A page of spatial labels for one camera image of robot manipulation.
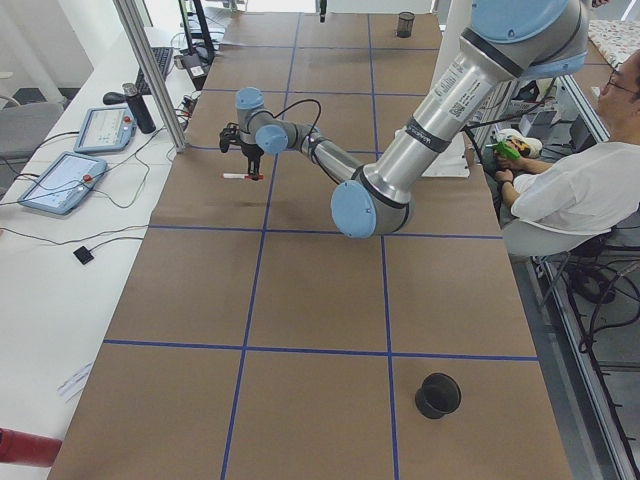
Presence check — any red white marker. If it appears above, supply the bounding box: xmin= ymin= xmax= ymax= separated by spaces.
xmin=221 ymin=173 xmax=256 ymax=181

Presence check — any black keyboard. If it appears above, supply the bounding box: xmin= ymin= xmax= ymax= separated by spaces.
xmin=133 ymin=46 xmax=174 ymax=96

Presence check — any far blue teach pendant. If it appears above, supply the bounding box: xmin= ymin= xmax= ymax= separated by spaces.
xmin=74 ymin=106 xmax=137 ymax=154

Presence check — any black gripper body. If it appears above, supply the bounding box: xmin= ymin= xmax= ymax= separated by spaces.
xmin=243 ymin=144 xmax=262 ymax=173

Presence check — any red cylinder object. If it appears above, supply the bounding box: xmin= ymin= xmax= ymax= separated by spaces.
xmin=1 ymin=428 xmax=62 ymax=467

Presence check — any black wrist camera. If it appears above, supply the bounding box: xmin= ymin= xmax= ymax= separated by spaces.
xmin=219 ymin=122 xmax=242 ymax=153

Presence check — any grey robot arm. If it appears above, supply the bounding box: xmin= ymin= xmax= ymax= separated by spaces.
xmin=236 ymin=1 xmax=588 ymax=238

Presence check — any black water bottle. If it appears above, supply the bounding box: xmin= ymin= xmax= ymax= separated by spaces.
xmin=122 ymin=83 xmax=156 ymax=134

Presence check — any grey aluminium frame post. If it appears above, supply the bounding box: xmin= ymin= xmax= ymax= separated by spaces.
xmin=113 ymin=0 xmax=187 ymax=153

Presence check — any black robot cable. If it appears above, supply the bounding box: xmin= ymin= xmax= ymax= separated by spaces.
xmin=272 ymin=98 xmax=324 ymax=132

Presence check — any near blue teach pendant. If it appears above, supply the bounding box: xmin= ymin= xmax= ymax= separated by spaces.
xmin=18 ymin=152 xmax=108 ymax=215

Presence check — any seated person white shirt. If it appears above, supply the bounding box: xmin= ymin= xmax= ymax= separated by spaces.
xmin=494 ymin=52 xmax=639 ymax=232

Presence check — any black mesh pen cup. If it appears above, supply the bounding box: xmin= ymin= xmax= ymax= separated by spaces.
xmin=414 ymin=372 xmax=462 ymax=419

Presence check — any blue teach pendant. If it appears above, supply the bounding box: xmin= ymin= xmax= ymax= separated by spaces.
xmin=74 ymin=106 xmax=137 ymax=154
xmin=18 ymin=152 xmax=108 ymax=215

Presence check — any small black square device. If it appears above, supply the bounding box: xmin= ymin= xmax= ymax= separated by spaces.
xmin=73 ymin=246 xmax=94 ymax=265

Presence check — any brown paper table mat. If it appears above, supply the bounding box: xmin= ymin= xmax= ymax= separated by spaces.
xmin=50 ymin=14 xmax=571 ymax=479

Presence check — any far black mesh cup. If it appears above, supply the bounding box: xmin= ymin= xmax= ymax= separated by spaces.
xmin=396 ymin=12 xmax=414 ymax=38

